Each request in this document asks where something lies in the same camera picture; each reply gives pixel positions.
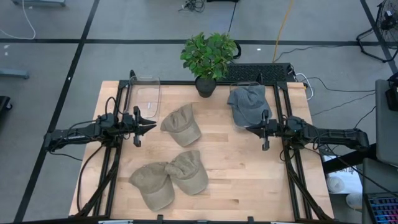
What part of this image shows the grey side table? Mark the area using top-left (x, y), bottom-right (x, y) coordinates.
top-left (374, 79), bottom-right (398, 166)

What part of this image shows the black aluminium table frame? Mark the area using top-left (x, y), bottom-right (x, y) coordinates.
top-left (74, 70), bottom-right (333, 223)

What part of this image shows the green leafy small tree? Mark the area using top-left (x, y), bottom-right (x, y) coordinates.
top-left (180, 31), bottom-right (238, 81)

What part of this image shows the black cable bundle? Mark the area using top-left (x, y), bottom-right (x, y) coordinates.
top-left (178, 0), bottom-right (206, 13)

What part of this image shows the yellow hanging cable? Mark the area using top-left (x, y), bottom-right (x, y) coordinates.
top-left (272, 0), bottom-right (295, 63)

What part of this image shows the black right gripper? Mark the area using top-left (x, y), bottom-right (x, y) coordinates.
top-left (247, 109), bottom-right (284, 151)

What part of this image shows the beige baseball cap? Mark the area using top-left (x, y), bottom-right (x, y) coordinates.
top-left (164, 150), bottom-right (210, 196)
top-left (128, 161), bottom-right (175, 212)
top-left (159, 103), bottom-right (202, 147)

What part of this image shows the black floor fan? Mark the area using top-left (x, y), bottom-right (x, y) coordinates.
top-left (356, 0), bottom-right (398, 63)

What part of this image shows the grey-blue baseball cap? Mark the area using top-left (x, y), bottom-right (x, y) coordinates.
top-left (226, 85), bottom-right (273, 128)

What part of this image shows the white looped cable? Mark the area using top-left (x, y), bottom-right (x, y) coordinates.
top-left (294, 72), bottom-right (315, 101)

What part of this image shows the white round cup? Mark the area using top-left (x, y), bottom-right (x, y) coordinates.
top-left (346, 192), bottom-right (363, 212)
top-left (326, 175), bottom-right (345, 194)

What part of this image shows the black plant pot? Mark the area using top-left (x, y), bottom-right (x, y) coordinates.
top-left (195, 76), bottom-right (218, 99)

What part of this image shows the laptop with rainbow keyboard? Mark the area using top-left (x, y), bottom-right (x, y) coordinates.
top-left (361, 157), bottom-right (398, 224)

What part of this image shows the clear plastic bin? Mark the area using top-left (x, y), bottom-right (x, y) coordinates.
top-left (126, 74), bottom-right (162, 124)
top-left (229, 81), bottom-right (271, 130)

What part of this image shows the white floor cable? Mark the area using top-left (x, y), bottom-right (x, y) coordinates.
top-left (0, 0), bottom-right (37, 40)

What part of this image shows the black perforated computer case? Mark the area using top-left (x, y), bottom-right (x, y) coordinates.
top-left (222, 63), bottom-right (296, 83)

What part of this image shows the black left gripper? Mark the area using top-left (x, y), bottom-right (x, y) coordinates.
top-left (121, 106), bottom-right (158, 148)

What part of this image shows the grey furniture foot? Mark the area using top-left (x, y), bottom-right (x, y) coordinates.
top-left (0, 68), bottom-right (30, 80)
top-left (12, 0), bottom-right (67, 7)

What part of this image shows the black hanging cable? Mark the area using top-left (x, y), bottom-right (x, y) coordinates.
top-left (228, 0), bottom-right (239, 34)

